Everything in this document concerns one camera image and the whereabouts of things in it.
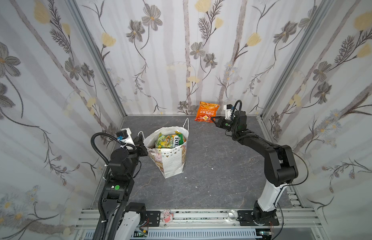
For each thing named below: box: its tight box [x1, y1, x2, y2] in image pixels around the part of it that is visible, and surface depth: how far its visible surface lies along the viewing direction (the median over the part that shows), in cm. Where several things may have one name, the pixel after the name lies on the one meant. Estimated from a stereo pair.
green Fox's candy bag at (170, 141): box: [155, 131, 187, 149], surface depth 82 cm
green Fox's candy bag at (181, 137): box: [175, 130, 184, 146], surface depth 84 cm
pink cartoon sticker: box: [163, 209, 174, 224], surface depth 74 cm
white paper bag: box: [137, 118, 189, 179], surface depth 81 cm
